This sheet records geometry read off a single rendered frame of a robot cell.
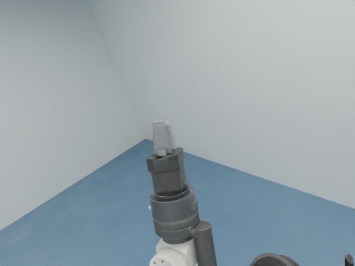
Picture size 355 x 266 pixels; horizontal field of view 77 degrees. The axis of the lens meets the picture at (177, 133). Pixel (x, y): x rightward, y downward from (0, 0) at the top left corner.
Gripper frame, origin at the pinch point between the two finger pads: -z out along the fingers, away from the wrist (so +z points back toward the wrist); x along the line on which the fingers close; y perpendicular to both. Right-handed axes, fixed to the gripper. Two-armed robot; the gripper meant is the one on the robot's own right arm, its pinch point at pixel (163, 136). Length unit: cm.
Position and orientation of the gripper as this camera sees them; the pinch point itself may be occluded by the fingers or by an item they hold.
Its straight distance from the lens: 42.4
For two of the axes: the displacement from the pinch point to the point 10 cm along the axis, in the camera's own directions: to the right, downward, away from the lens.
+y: -9.8, 1.4, 1.3
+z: 1.5, 9.9, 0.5
